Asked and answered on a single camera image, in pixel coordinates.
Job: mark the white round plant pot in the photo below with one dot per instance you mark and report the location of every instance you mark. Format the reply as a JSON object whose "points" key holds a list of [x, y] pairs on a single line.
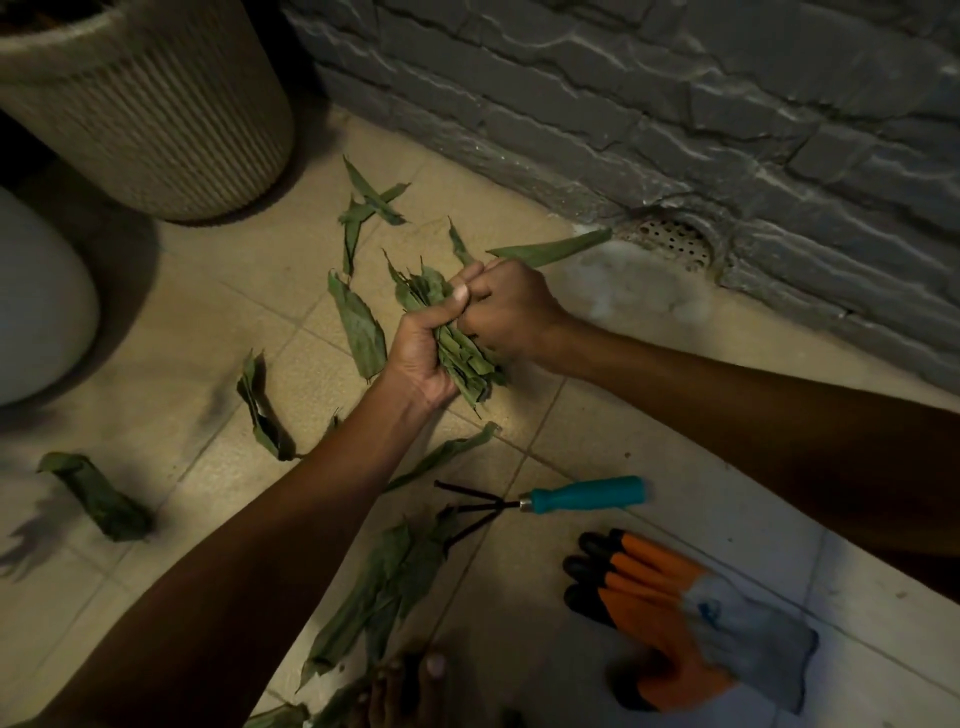
{"points": [[37, 300]]}

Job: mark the person's left forearm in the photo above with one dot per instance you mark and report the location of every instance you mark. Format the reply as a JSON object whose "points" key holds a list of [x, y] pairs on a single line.
{"points": [[225, 577]]}

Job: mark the beige ribbed plant pot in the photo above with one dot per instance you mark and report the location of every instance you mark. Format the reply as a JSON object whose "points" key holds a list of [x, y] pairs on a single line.
{"points": [[165, 120]]}

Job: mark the person's left hand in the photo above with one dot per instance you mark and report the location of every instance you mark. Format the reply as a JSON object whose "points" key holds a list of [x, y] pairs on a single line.
{"points": [[416, 352]]}

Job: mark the person's right forearm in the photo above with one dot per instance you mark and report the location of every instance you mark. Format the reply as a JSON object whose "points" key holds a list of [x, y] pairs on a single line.
{"points": [[765, 427]]}

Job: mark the orange black work glove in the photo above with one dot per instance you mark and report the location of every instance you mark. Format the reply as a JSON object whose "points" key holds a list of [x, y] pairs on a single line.
{"points": [[675, 607]]}

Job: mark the person's left foot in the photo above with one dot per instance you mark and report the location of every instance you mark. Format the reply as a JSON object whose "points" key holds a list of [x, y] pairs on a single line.
{"points": [[405, 690]]}

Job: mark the person's right hand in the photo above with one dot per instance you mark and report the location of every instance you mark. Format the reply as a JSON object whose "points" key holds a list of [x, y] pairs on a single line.
{"points": [[514, 307]]}

